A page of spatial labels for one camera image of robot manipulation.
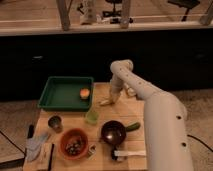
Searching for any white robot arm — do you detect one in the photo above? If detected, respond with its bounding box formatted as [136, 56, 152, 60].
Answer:
[109, 60, 194, 171]

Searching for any green plastic cup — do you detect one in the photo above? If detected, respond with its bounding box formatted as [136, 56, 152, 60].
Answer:
[85, 109, 99, 125]

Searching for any small metal cup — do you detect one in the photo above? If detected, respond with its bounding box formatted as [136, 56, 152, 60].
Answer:
[48, 116, 63, 133]

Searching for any white object on table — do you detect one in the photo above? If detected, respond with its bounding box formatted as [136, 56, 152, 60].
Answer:
[124, 84, 136, 97]

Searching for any orange fruit toy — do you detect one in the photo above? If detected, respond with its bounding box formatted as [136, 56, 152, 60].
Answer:
[80, 88, 90, 99]

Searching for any green cucumber toy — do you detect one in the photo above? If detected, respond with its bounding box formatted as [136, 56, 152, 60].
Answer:
[125, 122, 141, 132]

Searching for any dark brown bowl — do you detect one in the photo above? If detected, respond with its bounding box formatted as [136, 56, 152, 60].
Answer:
[101, 120, 126, 146]

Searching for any green plastic tray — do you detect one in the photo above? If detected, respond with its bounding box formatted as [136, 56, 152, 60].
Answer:
[38, 76, 94, 112]

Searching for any orange bowl with contents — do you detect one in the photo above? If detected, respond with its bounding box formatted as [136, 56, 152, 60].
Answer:
[59, 128, 88, 160]

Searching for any grey folded cloth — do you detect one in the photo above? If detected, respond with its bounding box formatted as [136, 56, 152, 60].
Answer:
[26, 133, 50, 162]

